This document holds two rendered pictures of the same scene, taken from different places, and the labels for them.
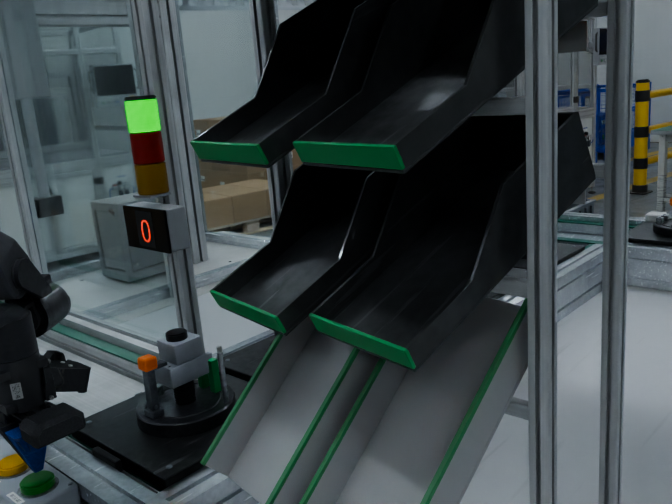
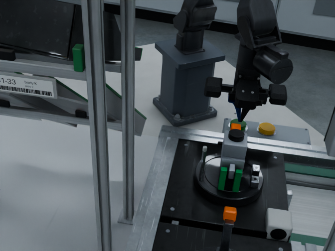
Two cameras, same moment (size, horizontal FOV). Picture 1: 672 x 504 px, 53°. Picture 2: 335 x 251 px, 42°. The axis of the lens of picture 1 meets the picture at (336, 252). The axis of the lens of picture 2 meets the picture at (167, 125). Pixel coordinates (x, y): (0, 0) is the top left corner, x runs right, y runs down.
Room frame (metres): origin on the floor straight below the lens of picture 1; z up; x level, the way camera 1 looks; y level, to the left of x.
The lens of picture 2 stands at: (1.35, -0.26, 1.57)
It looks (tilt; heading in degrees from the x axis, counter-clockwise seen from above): 36 degrees down; 144
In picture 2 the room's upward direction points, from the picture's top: 4 degrees clockwise
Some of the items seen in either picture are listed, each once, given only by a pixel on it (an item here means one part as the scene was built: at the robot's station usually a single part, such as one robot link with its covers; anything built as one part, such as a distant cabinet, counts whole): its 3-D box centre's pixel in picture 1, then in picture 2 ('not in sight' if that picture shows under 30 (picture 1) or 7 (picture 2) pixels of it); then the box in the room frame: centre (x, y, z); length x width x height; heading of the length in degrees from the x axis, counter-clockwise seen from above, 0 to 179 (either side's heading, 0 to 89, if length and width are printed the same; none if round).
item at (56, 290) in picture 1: (19, 296); (267, 47); (0.80, 0.39, 1.19); 0.12 x 0.08 x 0.11; 174
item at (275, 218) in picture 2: not in sight; (277, 224); (1.04, 0.24, 0.97); 0.05 x 0.05 x 0.04; 47
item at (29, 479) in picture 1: (38, 485); (238, 126); (0.75, 0.39, 0.96); 0.04 x 0.04 x 0.02
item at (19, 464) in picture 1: (14, 467); (266, 130); (0.80, 0.44, 0.96); 0.04 x 0.04 x 0.02
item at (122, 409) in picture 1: (188, 418); (227, 185); (0.90, 0.23, 0.96); 0.24 x 0.24 x 0.02; 47
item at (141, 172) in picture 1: (151, 177); not in sight; (1.11, 0.29, 1.28); 0.05 x 0.05 x 0.05
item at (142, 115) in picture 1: (142, 115); not in sight; (1.11, 0.29, 1.38); 0.05 x 0.05 x 0.05
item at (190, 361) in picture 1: (185, 352); (234, 150); (0.91, 0.22, 1.06); 0.08 x 0.04 x 0.07; 137
